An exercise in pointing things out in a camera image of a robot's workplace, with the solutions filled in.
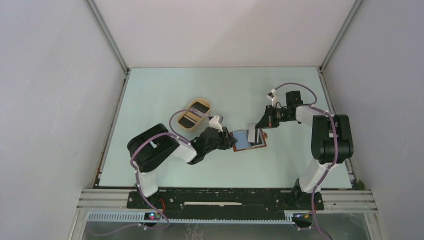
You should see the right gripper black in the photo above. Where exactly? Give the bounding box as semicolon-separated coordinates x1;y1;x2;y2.
255;104;293;129

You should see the brown leather card holder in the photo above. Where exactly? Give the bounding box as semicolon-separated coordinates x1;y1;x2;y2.
230;129;268;152

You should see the grey credit card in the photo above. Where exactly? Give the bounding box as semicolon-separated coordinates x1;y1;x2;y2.
247;123;257;143

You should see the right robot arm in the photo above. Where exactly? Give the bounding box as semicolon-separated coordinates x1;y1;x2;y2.
255;90;354;209

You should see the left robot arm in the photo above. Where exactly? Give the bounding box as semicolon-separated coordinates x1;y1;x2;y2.
126;123;238;208

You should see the beige oval tray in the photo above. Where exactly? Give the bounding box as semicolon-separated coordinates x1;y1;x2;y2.
177;98;211;132

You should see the small circuit board led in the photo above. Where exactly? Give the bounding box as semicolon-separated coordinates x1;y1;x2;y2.
144;212;162;221

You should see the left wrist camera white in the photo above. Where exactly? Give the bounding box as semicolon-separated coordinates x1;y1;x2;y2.
208;114;224;132

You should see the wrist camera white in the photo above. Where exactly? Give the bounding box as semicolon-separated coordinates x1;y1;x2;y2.
208;114;224;132
266;89;279;107

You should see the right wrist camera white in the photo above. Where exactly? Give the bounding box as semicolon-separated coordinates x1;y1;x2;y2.
266;89;279;107

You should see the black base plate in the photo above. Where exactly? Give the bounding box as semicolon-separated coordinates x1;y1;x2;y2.
126;187;324;221

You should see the aluminium frame rail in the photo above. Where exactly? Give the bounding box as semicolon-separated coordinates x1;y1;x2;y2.
77;187;378;224

